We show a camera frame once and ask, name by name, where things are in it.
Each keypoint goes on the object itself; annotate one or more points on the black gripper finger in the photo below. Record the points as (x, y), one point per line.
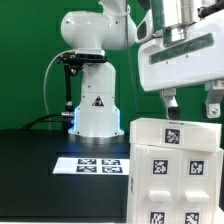
(215, 93)
(168, 96)

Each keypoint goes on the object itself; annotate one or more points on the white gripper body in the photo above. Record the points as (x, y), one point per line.
(198, 59)

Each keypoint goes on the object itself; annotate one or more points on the white cabinet body box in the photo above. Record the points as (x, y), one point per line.
(134, 189)

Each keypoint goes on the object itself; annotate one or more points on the white cabinet top block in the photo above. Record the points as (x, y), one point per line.
(197, 136)

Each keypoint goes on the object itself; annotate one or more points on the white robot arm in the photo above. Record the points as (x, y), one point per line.
(97, 117)

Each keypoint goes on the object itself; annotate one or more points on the white marker sheet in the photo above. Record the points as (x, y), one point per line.
(91, 166)

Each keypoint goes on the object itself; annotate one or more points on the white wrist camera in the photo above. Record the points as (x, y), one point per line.
(144, 31)

